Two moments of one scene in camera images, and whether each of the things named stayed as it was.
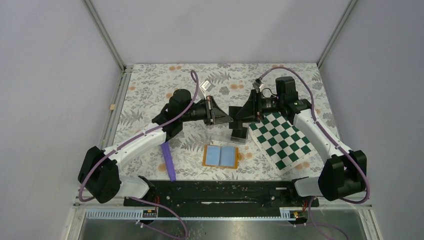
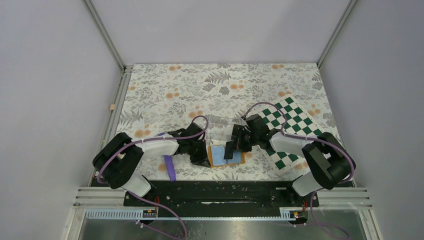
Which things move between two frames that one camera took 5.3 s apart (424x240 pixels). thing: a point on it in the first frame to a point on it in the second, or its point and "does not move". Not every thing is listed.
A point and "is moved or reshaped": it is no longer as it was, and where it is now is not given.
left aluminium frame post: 93,12 does not move
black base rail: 170,194 does not move
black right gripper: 251,111 to 238,144
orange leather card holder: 223,156 is moved or reshaped
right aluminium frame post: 349,8 does not move
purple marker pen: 169,161 does not move
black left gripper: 214,114 to 202,159
